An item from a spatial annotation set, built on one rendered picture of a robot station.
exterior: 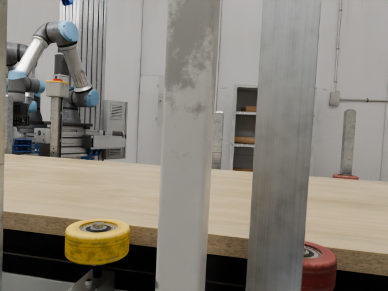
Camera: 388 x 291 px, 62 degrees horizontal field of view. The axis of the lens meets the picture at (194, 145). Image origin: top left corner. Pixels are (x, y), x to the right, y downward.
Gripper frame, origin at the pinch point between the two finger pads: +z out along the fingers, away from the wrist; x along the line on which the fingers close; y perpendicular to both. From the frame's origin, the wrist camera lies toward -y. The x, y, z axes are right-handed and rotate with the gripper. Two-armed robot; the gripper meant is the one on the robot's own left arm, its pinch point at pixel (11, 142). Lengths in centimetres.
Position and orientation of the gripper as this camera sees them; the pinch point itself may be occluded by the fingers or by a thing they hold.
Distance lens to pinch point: 184.3
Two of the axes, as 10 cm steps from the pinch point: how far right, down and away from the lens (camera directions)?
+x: -1.6, -0.6, 9.9
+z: -0.5, 10.0, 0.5
